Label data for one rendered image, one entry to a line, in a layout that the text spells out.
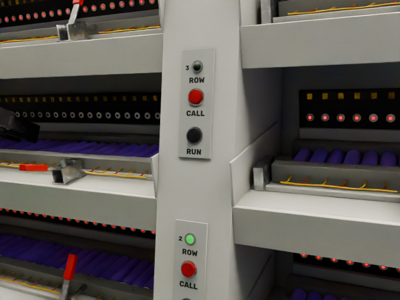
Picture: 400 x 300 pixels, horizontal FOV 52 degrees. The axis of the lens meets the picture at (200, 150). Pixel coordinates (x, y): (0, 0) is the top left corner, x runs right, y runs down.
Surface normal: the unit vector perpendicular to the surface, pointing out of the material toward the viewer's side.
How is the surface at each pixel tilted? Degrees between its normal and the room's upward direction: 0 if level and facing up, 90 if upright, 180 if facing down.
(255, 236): 107
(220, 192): 90
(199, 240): 90
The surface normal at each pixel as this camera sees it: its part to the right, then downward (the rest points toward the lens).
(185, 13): -0.43, 0.00
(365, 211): -0.08, -0.96
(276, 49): -0.42, 0.29
